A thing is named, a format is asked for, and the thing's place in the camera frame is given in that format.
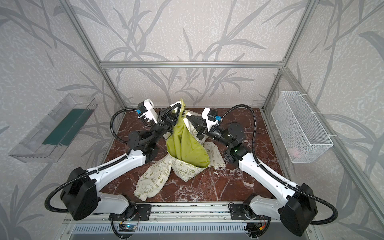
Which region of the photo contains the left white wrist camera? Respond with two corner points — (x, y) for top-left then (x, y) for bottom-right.
(136, 99), (158, 124)

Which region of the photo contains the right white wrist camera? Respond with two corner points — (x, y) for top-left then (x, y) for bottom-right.
(202, 108), (222, 125)

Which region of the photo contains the right corrugated black cable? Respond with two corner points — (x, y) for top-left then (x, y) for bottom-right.
(221, 104), (339, 225)

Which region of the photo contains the green mat in tray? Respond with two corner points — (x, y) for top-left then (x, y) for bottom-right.
(43, 109), (93, 146)

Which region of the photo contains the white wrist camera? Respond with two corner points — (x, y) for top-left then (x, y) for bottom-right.
(136, 99), (158, 124)
(202, 108), (222, 125)

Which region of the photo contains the corrugated black cable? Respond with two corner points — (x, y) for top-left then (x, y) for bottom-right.
(44, 107), (142, 214)
(221, 104), (339, 225)

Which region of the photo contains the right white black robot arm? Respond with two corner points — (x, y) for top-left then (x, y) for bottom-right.
(186, 114), (318, 237)

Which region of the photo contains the aluminium cage frame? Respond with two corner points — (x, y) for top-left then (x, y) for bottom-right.
(58, 0), (384, 226)

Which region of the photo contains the left corrugated black cable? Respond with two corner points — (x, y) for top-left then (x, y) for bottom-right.
(44, 107), (142, 214)

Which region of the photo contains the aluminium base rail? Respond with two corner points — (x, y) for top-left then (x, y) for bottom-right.
(61, 201), (316, 225)

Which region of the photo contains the clear plastic wall tray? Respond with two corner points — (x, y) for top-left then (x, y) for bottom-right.
(9, 94), (98, 163)

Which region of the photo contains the small green lit circuit board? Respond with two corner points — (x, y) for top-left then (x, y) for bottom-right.
(119, 222), (139, 232)

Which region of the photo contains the pink object in basket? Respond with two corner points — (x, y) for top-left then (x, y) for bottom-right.
(289, 147), (303, 159)

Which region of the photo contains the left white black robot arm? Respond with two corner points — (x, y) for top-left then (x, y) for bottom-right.
(56, 99), (182, 221)

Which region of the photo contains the white wire mesh basket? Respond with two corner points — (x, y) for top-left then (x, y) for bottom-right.
(272, 91), (334, 164)

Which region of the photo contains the cream and green printed jacket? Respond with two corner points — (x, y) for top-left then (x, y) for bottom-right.
(134, 110), (226, 202)

